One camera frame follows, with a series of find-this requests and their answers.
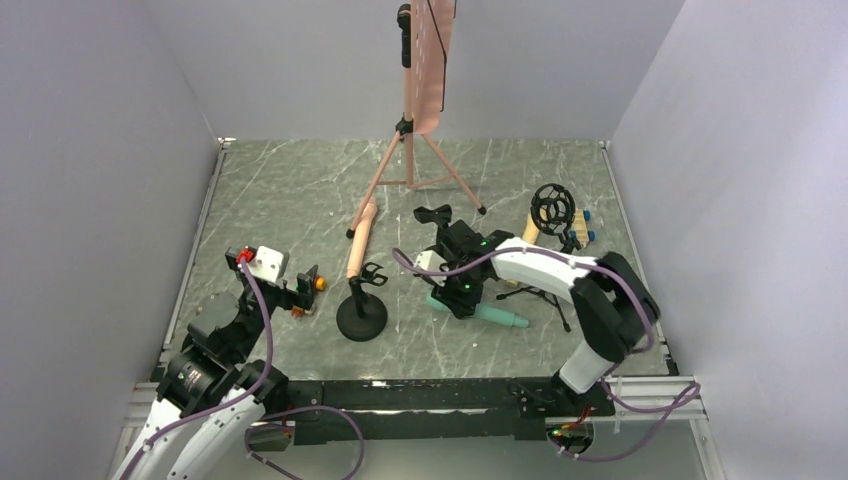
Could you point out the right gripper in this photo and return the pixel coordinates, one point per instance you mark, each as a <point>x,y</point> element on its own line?
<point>444,230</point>

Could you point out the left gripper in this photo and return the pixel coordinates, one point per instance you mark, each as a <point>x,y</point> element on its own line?
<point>291,288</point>

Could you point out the teal microphone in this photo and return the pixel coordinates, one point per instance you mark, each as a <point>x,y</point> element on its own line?
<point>485,312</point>

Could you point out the pink microphone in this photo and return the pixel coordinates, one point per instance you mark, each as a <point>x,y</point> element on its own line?
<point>360,239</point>

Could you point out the black round-base mic stand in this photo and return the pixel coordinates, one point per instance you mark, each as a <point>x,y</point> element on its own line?
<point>363,316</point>
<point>442,218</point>

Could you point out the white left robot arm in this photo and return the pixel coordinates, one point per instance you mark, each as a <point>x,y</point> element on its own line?
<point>210,392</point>

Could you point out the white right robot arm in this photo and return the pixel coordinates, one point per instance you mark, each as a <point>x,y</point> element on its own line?
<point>615,311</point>

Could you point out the pink music stand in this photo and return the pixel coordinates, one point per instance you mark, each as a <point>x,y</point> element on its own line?
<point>426,31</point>

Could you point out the yellow microphone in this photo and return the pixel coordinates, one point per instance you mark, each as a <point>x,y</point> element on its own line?
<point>531,232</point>

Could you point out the beige toy car blue wheels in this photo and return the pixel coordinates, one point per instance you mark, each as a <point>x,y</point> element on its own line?
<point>580,232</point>

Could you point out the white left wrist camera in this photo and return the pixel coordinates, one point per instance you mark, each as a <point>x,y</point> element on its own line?
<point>264,263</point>

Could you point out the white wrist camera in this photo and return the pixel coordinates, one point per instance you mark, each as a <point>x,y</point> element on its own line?
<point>430,260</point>
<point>264,263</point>

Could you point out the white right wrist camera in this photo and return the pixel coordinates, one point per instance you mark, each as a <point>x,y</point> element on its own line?
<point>430,260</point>

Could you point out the black shock mount tripod stand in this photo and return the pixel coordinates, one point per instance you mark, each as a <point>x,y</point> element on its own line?
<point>553,209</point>

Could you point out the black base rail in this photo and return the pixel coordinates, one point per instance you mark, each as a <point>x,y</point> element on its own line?
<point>521,408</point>

